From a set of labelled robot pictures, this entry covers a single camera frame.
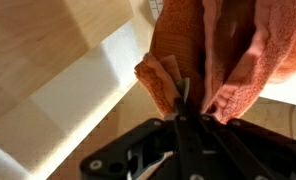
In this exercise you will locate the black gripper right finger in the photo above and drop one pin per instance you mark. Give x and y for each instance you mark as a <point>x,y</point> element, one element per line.
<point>254,150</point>

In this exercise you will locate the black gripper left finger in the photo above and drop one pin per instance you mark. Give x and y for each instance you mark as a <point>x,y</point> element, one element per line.
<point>128,150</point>

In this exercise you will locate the orange towel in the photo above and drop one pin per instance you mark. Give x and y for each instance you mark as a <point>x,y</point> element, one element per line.
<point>181,40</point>

